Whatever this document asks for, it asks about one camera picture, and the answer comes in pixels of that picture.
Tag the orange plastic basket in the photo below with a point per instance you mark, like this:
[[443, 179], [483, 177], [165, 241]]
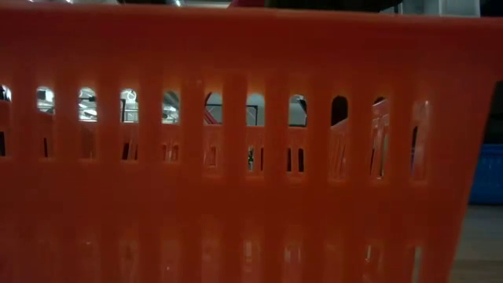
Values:
[[251, 204]]

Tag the blue plastic basket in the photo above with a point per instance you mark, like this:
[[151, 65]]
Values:
[[488, 175]]

